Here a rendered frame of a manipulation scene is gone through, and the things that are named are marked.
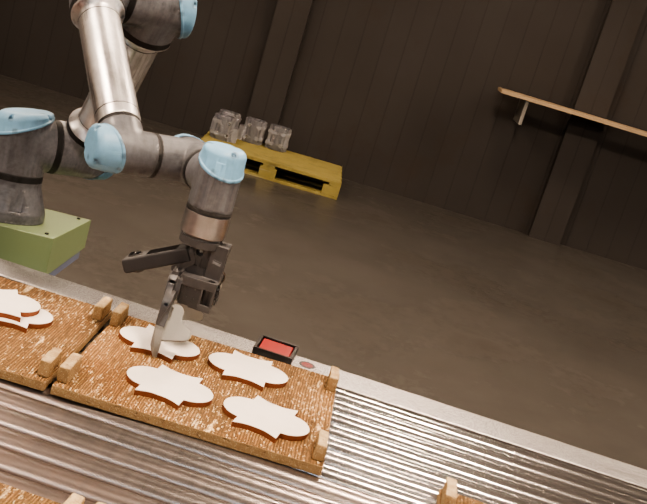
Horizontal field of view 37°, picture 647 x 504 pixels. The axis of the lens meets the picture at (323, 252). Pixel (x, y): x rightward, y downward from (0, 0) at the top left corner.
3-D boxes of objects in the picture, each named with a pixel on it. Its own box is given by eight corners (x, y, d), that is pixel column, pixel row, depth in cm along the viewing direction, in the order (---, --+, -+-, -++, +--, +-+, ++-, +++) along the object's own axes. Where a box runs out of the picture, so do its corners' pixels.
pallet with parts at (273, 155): (342, 183, 887) (353, 146, 878) (336, 201, 800) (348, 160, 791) (208, 143, 887) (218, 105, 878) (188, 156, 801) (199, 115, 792)
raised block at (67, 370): (68, 367, 146) (72, 351, 146) (80, 370, 146) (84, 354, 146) (54, 382, 140) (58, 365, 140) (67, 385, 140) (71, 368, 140)
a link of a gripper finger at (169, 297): (163, 325, 155) (181, 275, 157) (154, 323, 155) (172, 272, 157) (165, 330, 160) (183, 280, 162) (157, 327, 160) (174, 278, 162)
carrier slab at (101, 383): (117, 320, 174) (119, 312, 173) (335, 386, 174) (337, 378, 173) (49, 394, 140) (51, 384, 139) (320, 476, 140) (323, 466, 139)
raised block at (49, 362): (49, 361, 146) (53, 344, 146) (61, 364, 146) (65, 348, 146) (35, 375, 141) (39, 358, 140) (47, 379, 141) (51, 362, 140)
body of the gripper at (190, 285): (207, 318, 158) (227, 250, 155) (157, 302, 158) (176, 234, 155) (216, 305, 166) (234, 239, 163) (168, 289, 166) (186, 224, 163)
